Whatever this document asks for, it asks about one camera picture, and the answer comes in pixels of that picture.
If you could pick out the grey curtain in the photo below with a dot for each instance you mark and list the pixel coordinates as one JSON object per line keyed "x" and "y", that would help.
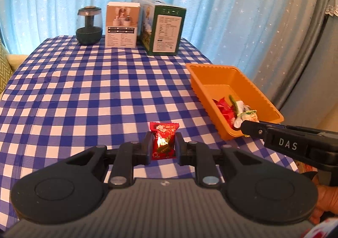
{"x": 311, "y": 55}

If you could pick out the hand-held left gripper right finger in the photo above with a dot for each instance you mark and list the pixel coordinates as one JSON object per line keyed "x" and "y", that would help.
{"x": 178, "y": 148}

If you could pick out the dark glass jar with lid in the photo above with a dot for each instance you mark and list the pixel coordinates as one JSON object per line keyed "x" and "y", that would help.
{"x": 89, "y": 29}

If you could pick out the cream sofa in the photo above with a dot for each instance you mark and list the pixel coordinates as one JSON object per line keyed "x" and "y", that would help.
{"x": 18, "y": 59}

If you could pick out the blue star curtain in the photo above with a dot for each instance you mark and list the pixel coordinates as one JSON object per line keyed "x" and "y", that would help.
{"x": 211, "y": 2}

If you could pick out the person's right hand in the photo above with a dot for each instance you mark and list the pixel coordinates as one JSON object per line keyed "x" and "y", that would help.
{"x": 327, "y": 201}

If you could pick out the blue white checked tablecloth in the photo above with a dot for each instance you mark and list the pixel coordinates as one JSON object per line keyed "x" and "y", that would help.
{"x": 79, "y": 95}

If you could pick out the small red candy packet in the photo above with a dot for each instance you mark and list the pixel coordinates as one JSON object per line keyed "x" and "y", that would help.
{"x": 163, "y": 143}

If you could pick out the green cardboard box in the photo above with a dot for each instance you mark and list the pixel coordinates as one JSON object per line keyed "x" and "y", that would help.
{"x": 163, "y": 32}

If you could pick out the red patterned clothing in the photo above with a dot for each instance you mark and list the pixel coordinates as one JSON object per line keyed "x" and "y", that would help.
{"x": 322, "y": 231}

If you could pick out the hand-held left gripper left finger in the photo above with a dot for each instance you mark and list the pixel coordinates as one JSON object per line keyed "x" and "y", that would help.
{"x": 150, "y": 146}

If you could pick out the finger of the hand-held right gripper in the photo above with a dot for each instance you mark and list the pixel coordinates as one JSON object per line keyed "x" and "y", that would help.
{"x": 298, "y": 129}
{"x": 252, "y": 129}

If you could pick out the green zigzag cushion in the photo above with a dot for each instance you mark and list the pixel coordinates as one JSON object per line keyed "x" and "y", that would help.
{"x": 4, "y": 69}

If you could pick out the orange plastic basket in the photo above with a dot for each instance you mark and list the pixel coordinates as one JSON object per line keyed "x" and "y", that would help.
{"x": 208, "y": 76}

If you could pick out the beige cardboard box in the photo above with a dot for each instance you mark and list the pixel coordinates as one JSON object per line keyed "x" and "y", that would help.
{"x": 122, "y": 29}

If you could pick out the large red puffy packet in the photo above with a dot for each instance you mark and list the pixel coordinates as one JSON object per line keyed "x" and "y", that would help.
{"x": 224, "y": 109}

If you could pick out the green white stick sachet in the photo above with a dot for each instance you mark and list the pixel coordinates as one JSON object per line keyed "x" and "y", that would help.
{"x": 233, "y": 102}

